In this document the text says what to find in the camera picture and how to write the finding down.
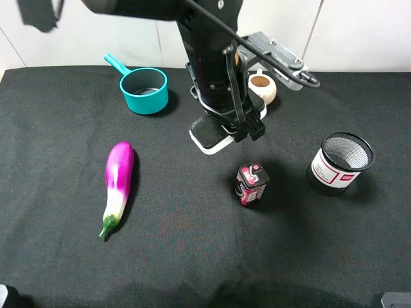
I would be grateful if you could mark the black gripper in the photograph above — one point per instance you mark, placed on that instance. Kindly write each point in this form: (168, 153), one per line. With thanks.
(220, 79)

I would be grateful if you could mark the black and white board eraser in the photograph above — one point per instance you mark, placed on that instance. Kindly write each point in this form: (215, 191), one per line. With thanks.
(207, 133)

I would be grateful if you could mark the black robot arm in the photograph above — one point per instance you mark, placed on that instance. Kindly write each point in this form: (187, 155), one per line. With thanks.
(208, 25)

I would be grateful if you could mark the grey object bottom right corner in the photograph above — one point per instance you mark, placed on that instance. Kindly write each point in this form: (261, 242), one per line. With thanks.
(396, 300)

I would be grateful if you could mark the cream ceramic teapot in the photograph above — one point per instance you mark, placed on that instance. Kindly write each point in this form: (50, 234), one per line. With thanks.
(263, 85)

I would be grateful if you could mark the small red patterned tin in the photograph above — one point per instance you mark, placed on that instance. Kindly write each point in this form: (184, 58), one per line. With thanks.
(251, 181)

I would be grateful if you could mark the black mesh pen holder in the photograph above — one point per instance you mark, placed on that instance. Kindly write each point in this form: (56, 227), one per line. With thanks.
(342, 156)

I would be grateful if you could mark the black tablecloth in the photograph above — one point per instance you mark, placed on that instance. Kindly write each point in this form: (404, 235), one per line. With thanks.
(185, 239)

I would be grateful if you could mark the purple toy eggplant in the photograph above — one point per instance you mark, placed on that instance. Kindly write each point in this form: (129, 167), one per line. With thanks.
(118, 175)

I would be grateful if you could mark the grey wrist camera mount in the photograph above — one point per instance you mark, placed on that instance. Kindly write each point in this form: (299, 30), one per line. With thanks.
(288, 68)

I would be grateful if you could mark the teal saucepan with handle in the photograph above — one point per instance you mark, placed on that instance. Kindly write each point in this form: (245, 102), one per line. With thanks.
(145, 89)

